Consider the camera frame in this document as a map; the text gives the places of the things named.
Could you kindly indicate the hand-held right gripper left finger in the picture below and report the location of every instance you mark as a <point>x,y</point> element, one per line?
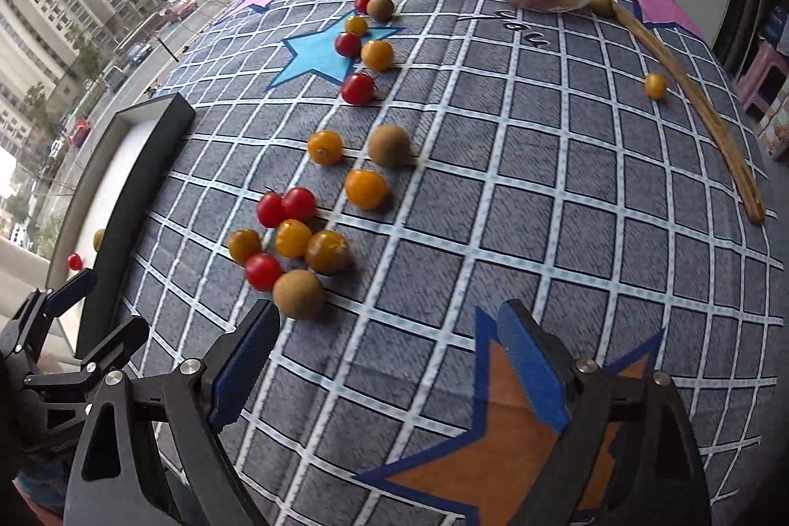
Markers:
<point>243,372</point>

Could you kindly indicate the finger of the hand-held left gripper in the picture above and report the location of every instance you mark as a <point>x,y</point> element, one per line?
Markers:
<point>71,290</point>
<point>120,339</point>

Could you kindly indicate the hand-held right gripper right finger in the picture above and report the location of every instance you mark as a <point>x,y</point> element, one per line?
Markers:
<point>531,372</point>

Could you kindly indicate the red cherry tomato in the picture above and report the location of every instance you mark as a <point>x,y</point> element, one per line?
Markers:
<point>299,204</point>
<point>347,45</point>
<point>363,3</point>
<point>74,261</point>
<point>357,89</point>
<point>270,210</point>
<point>263,272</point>

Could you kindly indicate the brown kiwi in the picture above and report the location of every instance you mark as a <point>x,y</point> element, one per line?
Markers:
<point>380,9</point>
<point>389,146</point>
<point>98,239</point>
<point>298,294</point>
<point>601,4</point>

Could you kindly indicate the yellow cherry tomato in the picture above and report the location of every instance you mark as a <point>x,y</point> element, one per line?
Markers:
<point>356,25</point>
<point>365,189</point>
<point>328,252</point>
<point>293,238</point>
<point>245,246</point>
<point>325,147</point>
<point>655,86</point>
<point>376,55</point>

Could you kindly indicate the black tray with white inside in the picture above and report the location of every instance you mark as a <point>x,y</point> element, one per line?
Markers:
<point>150,153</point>

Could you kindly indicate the checked star-print blanket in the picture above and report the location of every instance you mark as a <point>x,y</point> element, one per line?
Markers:
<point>493,193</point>

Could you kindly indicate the curved wooden strip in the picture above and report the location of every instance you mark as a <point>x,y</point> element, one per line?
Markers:
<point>755,212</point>

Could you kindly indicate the cardboard box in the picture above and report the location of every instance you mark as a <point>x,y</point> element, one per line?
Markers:
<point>778,131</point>

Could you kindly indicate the pink plastic stool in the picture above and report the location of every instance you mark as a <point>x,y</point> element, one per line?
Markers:
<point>764,82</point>

